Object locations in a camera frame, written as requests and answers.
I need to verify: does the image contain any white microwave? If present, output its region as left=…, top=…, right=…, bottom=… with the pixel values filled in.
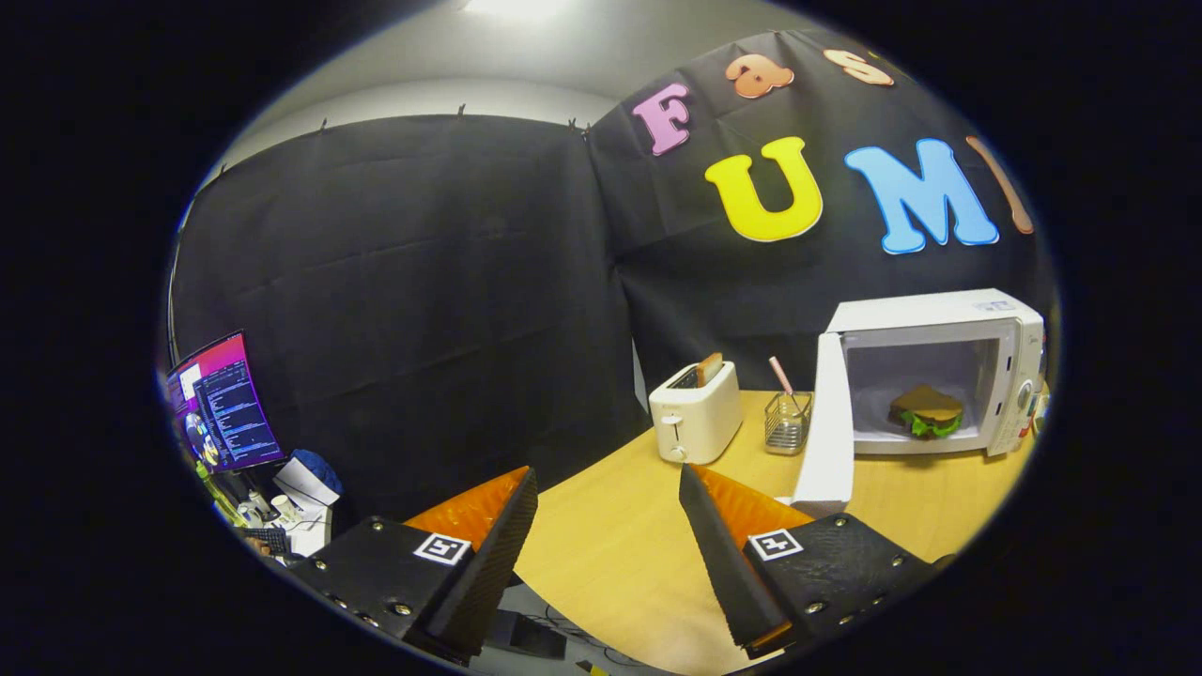
left=791, top=288, right=1047, bottom=508

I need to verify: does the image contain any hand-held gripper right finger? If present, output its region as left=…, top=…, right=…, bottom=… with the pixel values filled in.
left=678, top=464, right=940, bottom=658

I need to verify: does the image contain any sandwich with green lettuce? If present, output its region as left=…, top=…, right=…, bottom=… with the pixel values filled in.
left=888, top=384, right=965, bottom=440

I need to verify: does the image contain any wire mesh basket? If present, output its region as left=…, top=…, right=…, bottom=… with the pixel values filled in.
left=763, top=392, right=813, bottom=456

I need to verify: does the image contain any white and blue object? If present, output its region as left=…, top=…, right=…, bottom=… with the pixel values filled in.
left=274, top=449, right=344, bottom=508

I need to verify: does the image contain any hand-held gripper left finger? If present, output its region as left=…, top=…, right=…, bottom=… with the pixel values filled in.
left=291, top=467, right=540, bottom=666

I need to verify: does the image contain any black backdrop cloth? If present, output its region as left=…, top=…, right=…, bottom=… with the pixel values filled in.
left=169, top=28, right=1057, bottom=527

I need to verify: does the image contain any computer monitor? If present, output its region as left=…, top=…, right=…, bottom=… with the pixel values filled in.
left=167, top=330, right=285, bottom=473

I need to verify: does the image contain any cream toaster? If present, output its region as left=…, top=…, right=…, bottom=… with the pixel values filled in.
left=648, top=364, right=744, bottom=465

